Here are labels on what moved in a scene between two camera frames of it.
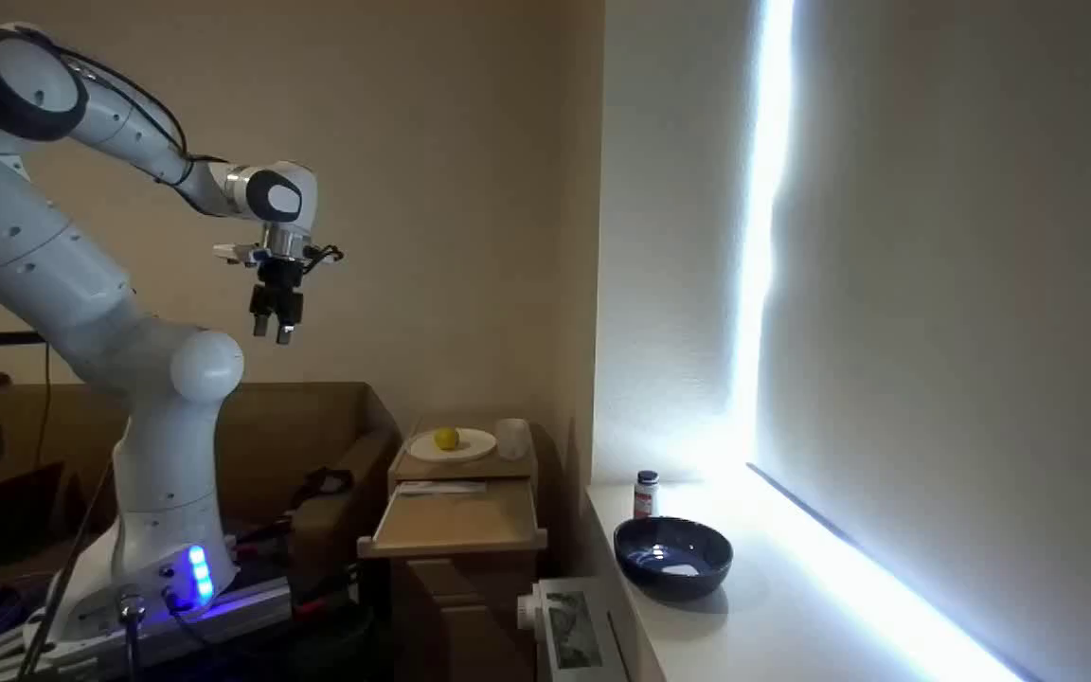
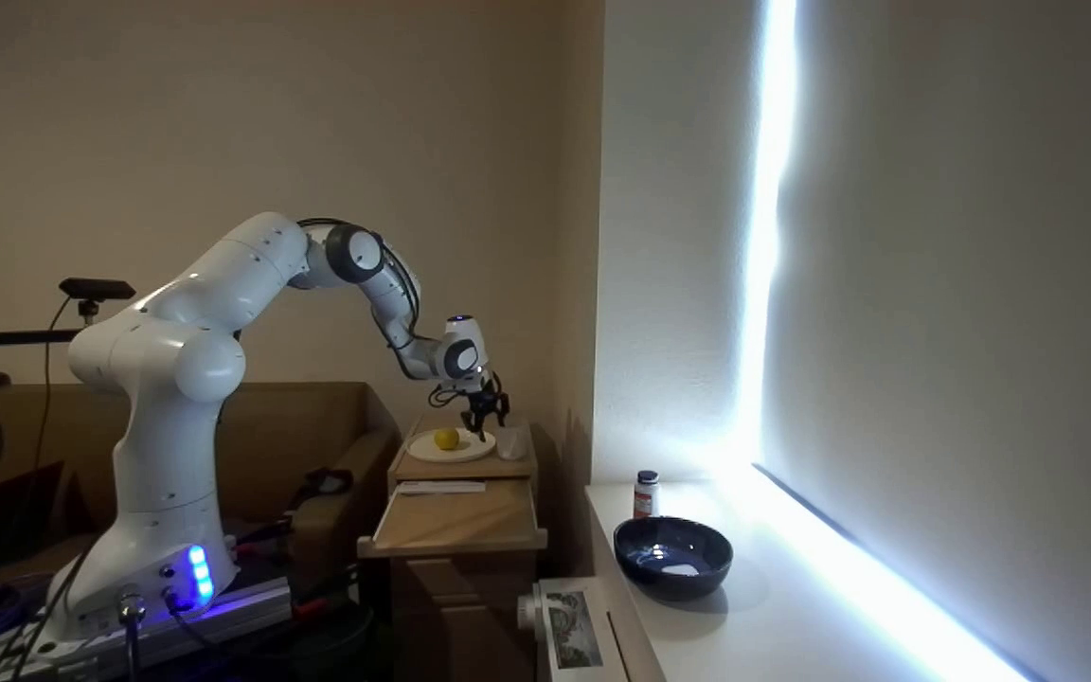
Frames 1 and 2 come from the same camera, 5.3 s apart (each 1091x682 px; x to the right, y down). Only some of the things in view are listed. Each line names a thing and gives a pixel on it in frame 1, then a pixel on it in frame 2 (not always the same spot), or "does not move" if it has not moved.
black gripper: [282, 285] → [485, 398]
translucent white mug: [512, 435] does not move
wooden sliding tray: [432, 521] does not move
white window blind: [955, 351] does not move
